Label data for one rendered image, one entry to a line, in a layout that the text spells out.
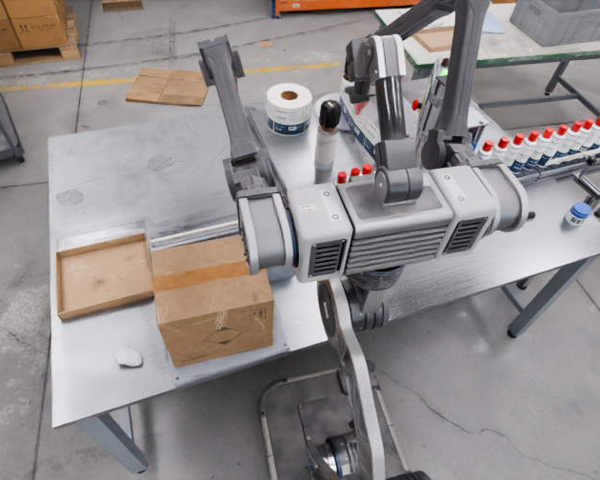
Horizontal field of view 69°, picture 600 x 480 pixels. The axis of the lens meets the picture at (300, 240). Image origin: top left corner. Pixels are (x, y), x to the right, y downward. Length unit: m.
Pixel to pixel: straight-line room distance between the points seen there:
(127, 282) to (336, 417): 1.00
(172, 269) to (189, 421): 1.13
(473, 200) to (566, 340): 2.01
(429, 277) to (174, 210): 1.01
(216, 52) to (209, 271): 0.56
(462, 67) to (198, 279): 0.84
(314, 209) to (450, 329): 1.86
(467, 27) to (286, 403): 1.52
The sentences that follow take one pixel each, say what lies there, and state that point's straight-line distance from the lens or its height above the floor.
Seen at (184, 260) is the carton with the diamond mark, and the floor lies 1.12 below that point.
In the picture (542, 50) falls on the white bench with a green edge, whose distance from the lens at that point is 3.45.
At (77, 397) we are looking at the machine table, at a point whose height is 0.83.
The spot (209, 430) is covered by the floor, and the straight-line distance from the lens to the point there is 2.20.
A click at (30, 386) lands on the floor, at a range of 2.53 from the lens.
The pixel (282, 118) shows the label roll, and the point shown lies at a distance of 1.97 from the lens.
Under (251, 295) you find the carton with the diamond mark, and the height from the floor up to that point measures 1.12.
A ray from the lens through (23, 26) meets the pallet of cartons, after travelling 4.59.
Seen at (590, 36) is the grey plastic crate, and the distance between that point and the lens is 3.73.
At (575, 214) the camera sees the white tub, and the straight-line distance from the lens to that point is 2.08.
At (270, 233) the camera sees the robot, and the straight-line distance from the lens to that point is 0.79.
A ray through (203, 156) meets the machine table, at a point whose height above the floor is 0.83.
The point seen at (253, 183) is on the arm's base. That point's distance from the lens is 0.90.
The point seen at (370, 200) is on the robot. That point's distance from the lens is 0.83.
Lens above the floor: 2.10
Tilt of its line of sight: 51 degrees down
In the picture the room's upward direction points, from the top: 5 degrees clockwise
